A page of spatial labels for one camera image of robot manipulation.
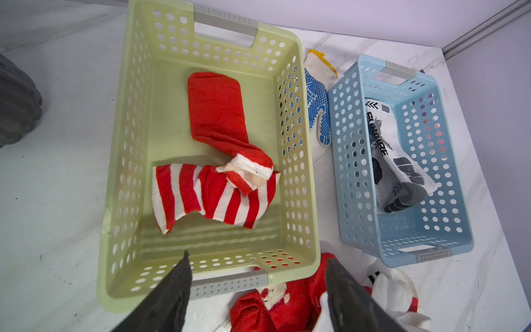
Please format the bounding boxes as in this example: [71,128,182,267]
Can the blue dotted work glove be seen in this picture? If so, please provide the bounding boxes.
[304,49,338,147]

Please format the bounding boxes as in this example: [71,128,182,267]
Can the blue plastic basket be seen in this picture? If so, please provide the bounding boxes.
[329,55,474,267]

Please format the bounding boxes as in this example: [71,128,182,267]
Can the red santa sock upper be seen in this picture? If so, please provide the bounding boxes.
[230,253,335,331]

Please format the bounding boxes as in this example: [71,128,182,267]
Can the red snowflake sock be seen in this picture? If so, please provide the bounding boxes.
[188,72,273,196]

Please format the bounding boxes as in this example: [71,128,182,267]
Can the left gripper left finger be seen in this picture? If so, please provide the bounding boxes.
[113,252,192,331]

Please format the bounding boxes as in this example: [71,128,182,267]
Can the white sock red trim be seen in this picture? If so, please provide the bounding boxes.
[362,268,431,331]

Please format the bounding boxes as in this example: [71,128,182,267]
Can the red white striped sock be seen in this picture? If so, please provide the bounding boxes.
[152,164,281,235]

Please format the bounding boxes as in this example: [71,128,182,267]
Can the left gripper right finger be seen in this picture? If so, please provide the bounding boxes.
[325,259,404,331]

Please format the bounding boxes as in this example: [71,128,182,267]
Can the green plastic basket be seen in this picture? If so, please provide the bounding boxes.
[97,1,320,313]

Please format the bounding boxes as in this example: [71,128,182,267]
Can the white grey sport sock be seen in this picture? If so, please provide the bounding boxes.
[365,98,438,214]

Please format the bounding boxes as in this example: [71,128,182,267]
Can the dark glass vase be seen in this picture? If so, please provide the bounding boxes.
[1,55,43,147]

